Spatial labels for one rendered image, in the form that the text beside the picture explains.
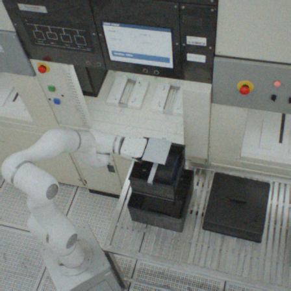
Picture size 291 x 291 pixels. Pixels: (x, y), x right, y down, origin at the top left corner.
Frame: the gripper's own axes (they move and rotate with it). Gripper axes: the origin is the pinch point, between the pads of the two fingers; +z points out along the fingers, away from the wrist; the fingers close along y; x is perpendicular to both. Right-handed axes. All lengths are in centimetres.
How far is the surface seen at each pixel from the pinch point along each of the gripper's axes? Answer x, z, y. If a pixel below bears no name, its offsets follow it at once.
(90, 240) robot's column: -50, -31, 29
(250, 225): -40, 45, 5
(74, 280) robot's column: -50, -31, 50
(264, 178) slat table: -50, 49, -28
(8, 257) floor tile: -126, -109, 32
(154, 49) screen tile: 30.6, -6.8, -29.7
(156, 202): -49.2, -3.1, 0.8
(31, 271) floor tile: -126, -88, 37
